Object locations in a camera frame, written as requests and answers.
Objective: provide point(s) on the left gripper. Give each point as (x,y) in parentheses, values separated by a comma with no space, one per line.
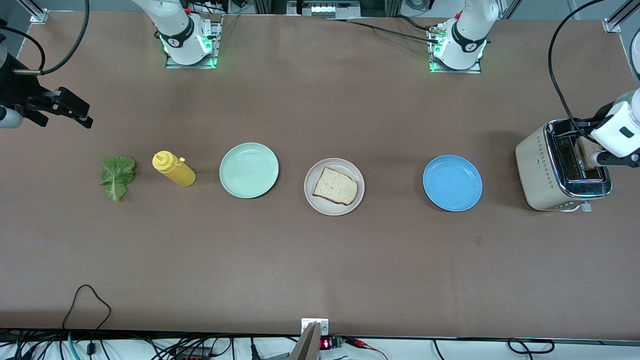
(601,113)

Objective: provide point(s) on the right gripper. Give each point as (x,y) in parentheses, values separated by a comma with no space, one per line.
(15,86)

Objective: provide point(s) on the thick toast bread slice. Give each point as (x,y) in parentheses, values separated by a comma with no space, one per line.
(586,150)

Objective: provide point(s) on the green lettuce leaf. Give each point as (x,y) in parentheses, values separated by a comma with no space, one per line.
(117,175)

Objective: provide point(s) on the yellow mustard squeeze bottle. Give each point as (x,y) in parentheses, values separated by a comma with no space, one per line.
(180,174)

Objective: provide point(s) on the thin toast bread slice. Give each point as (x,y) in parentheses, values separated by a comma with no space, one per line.
(336,186)

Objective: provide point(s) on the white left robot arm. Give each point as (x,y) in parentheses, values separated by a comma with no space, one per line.
(465,40)

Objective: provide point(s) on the blue round plate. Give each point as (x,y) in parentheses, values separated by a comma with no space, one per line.
(452,182)

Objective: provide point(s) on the mint green round plate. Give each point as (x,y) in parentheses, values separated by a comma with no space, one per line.
(249,170)

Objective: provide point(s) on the beige round plate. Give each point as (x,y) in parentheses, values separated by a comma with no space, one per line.
(350,172)

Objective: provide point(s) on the beige chrome two-slot toaster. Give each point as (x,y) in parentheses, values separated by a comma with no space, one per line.
(537,170)

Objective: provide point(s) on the black electronics box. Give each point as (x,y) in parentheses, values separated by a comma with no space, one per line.
(322,9)

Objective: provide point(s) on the black power plug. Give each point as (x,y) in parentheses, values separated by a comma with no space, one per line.
(254,350)

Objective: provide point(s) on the red clip lead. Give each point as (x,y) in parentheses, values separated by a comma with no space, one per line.
(360,342)

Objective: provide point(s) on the grey metal bar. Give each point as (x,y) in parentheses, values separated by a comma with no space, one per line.
(306,347)

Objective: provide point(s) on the red LED display module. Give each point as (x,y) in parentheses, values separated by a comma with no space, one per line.
(326,343)

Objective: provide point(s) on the aluminium frame profile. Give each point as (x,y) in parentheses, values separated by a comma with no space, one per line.
(617,17)
(36,11)

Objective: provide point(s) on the silver metal bracket plate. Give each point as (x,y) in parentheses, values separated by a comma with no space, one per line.
(322,327)

